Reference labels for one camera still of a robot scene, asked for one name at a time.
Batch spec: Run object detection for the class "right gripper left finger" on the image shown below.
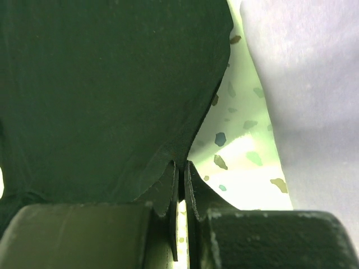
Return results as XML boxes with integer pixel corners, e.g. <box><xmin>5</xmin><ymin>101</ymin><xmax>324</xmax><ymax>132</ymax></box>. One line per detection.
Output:
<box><xmin>136</xmin><ymin>161</ymin><xmax>179</xmax><ymax>268</ymax></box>

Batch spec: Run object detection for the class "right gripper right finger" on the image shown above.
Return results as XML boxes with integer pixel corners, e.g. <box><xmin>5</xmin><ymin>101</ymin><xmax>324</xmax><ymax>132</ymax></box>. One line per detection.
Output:
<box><xmin>183</xmin><ymin>161</ymin><xmax>242</xmax><ymax>269</ymax></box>

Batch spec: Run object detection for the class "black t shirt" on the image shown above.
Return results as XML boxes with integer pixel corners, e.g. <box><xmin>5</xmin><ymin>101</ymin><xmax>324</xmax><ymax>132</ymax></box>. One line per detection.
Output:
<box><xmin>1</xmin><ymin>1</ymin><xmax>233</xmax><ymax>230</ymax></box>

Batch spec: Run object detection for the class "folded purple t shirt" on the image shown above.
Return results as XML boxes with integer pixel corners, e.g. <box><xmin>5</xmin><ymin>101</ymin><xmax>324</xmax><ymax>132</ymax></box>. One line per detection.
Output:
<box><xmin>240</xmin><ymin>1</ymin><xmax>358</xmax><ymax>234</ymax></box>

